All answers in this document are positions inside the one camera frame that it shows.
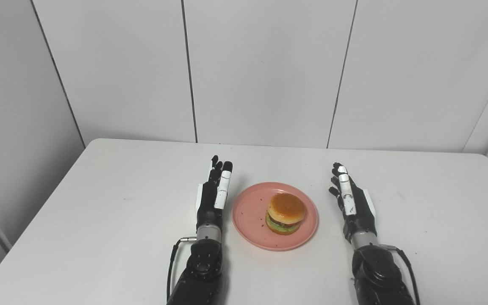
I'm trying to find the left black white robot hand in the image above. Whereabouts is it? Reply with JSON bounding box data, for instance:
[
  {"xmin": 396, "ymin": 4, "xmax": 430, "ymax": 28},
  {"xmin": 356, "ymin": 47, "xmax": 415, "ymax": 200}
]
[{"xmin": 195, "ymin": 155, "xmax": 233, "ymax": 230}]

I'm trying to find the toy hamburger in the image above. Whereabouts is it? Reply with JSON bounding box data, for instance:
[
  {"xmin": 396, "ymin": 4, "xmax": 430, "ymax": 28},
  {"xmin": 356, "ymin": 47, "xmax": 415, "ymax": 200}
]
[{"xmin": 265, "ymin": 193, "xmax": 307, "ymax": 235}]

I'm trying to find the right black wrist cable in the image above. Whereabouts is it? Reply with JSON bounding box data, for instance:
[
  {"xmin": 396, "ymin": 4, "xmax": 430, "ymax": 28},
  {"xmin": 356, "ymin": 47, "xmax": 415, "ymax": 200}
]
[{"xmin": 380, "ymin": 244, "xmax": 421, "ymax": 305}]

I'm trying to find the pink round plate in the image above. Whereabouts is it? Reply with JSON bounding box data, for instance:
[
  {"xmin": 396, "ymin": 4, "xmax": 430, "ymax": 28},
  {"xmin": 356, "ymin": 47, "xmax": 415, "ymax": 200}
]
[{"xmin": 232, "ymin": 182, "xmax": 319, "ymax": 251}]

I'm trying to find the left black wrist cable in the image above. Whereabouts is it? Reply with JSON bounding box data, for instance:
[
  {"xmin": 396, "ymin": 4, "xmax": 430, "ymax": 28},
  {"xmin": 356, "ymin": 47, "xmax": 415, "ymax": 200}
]
[{"xmin": 166, "ymin": 237, "xmax": 197, "ymax": 302}]

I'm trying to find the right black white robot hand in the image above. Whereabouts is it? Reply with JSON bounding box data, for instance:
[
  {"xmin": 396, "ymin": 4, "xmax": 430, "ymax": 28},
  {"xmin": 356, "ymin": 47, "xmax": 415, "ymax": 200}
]
[{"xmin": 329, "ymin": 163, "xmax": 377, "ymax": 244}]

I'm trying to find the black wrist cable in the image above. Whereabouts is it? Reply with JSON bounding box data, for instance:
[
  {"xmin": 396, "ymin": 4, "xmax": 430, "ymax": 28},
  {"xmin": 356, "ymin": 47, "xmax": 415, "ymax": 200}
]
[
  {"xmin": 166, "ymin": 237, "xmax": 197, "ymax": 302},
  {"xmin": 380, "ymin": 244, "xmax": 421, "ymax": 305}
]

